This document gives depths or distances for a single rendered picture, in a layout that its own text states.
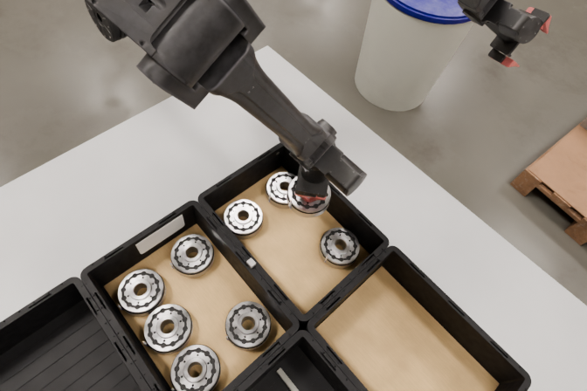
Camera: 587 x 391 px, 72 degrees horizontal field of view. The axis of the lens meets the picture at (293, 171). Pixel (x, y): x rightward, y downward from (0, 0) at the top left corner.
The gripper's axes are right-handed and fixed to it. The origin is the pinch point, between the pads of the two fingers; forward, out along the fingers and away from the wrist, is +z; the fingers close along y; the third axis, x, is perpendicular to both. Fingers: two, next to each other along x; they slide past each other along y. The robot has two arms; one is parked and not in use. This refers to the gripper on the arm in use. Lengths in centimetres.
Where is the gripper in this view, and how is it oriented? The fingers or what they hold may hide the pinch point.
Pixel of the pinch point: (309, 190)
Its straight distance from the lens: 94.5
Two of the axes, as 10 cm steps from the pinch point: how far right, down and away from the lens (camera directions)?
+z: -0.7, 4.7, 8.8
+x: -9.8, -1.8, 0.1
